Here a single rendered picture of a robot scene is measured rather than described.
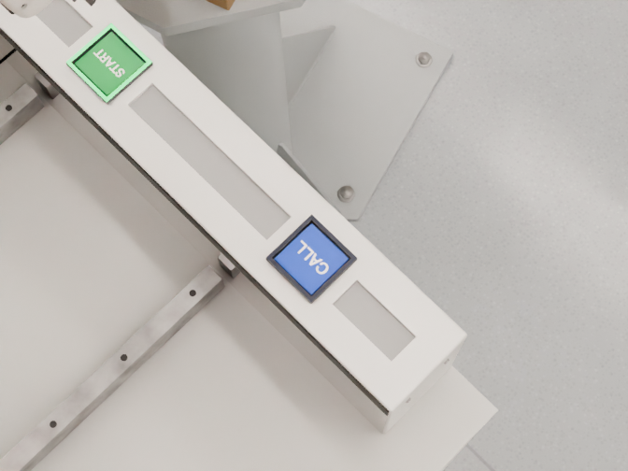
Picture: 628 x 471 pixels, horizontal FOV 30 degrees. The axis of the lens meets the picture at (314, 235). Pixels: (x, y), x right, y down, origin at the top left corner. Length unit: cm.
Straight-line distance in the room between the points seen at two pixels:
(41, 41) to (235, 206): 24
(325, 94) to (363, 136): 10
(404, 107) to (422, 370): 115
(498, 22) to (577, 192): 35
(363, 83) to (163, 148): 109
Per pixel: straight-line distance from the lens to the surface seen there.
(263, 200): 103
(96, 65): 109
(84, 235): 119
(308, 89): 210
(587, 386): 200
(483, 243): 203
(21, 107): 122
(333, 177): 204
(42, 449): 112
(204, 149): 105
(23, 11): 89
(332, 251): 101
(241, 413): 112
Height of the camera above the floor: 193
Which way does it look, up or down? 73 degrees down
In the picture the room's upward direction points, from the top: 3 degrees counter-clockwise
